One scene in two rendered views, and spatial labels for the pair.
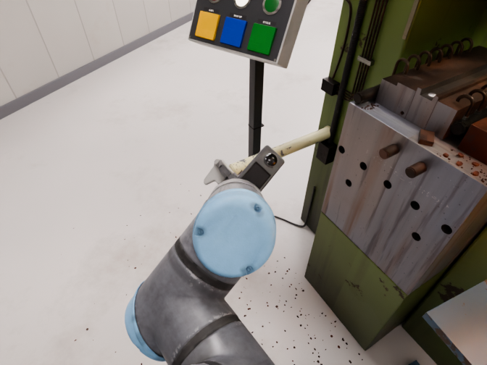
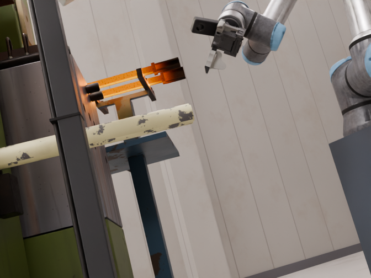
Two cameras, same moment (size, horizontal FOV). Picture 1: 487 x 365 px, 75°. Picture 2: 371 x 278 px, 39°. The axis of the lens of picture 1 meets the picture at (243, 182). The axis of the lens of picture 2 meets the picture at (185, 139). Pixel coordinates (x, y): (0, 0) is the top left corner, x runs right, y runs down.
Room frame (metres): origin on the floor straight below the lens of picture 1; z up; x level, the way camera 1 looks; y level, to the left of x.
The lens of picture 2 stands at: (1.81, 0.52, 0.31)
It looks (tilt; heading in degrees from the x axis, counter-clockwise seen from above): 13 degrees up; 207
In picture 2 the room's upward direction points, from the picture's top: 15 degrees counter-clockwise
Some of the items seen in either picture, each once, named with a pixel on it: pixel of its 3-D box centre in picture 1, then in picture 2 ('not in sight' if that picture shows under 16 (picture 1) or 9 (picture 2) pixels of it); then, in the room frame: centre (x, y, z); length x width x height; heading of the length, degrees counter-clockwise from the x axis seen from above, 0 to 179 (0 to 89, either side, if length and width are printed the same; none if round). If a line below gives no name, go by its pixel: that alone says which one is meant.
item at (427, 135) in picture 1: (426, 137); not in sight; (0.59, -0.42, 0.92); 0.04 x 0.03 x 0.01; 155
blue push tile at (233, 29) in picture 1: (233, 32); not in sight; (1.01, 0.03, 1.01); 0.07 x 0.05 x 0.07; 56
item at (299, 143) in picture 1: (283, 150); (93, 136); (0.93, -0.15, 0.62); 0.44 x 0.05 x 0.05; 121
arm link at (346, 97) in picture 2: not in sight; (355, 83); (-0.16, 0.25, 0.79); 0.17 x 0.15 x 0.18; 38
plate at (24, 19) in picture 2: not in sight; (25, 24); (0.47, -0.68, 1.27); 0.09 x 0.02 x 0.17; 31
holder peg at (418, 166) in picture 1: (415, 169); (96, 96); (0.54, -0.39, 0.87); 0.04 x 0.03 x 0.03; 121
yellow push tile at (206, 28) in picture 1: (208, 26); not in sight; (1.07, 0.11, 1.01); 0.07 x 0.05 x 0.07; 56
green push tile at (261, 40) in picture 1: (261, 39); not in sight; (0.95, -0.05, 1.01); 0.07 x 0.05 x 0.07; 56
